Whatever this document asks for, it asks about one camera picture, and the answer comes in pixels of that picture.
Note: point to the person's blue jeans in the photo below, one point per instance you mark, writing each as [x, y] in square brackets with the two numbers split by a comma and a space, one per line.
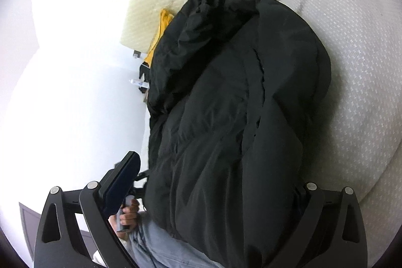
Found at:
[163, 249]

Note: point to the yellow crown print pillow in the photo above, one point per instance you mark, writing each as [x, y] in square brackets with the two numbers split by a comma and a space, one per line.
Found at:
[163, 23]

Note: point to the wall socket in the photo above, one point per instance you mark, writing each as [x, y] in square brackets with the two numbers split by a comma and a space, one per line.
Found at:
[137, 54]

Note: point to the grey door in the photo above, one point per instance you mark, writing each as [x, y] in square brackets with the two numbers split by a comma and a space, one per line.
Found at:
[29, 224]

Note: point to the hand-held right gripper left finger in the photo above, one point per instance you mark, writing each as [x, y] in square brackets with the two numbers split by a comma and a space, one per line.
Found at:
[121, 183]

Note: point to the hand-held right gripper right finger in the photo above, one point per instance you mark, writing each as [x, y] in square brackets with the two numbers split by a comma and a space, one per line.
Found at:
[333, 224]

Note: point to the black puffer jacket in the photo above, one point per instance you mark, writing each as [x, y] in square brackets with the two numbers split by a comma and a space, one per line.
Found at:
[235, 114]

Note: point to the person's left hand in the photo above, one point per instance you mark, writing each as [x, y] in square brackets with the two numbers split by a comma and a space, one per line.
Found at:
[129, 214]

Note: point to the light grey bed sheet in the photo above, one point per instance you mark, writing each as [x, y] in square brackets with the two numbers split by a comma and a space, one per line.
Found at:
[351, 67]

